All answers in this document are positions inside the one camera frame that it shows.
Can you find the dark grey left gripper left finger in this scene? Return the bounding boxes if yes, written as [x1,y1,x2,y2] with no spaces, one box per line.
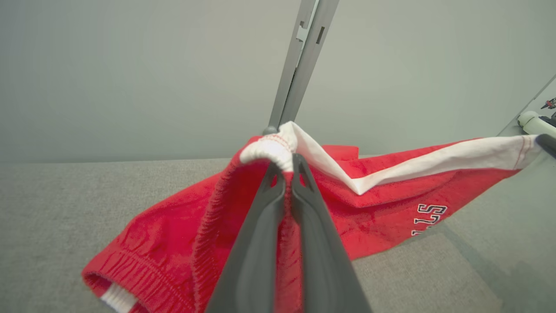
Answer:
[206,164,287,313]

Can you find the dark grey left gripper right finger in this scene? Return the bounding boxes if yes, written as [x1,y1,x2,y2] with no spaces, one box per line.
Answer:
[291,153,372,313]

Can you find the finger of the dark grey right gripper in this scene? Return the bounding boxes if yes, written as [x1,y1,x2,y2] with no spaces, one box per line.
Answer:
[535,134,556,158]

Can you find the white cylindrical object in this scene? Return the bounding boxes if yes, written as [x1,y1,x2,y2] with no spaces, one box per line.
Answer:
[517,111,556,137]

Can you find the red Bulls 23 shorts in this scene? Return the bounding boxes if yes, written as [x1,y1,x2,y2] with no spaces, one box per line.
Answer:
[82,122,543,313]

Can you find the grey metal partition post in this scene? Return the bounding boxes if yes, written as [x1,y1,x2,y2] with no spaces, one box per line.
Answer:
[263,0,340,135]

